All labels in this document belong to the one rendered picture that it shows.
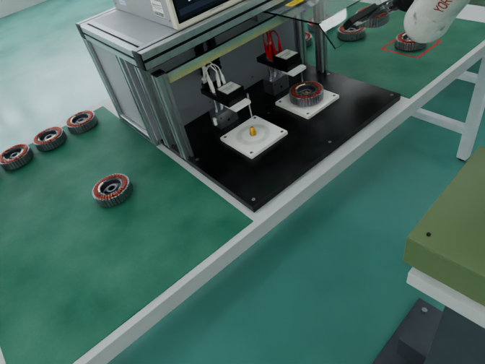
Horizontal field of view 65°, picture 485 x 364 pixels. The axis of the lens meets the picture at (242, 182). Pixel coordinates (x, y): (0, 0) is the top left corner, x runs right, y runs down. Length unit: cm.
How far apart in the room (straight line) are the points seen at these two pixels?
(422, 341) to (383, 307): 18
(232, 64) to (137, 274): 79
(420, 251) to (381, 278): 93
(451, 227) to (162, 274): 63
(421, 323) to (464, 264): 87
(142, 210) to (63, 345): 38
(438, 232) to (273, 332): 96
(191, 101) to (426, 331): 119
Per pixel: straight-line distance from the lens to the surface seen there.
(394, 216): 198
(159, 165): 123
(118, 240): 106
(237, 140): 118
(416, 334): 164
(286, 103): 131
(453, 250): 83
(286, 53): 131
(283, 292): 172
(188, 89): 130
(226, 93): 114
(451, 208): 90
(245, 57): 142
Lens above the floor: 148
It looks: 42 degrees down
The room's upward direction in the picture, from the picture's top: 14 degrees counter-clockwise
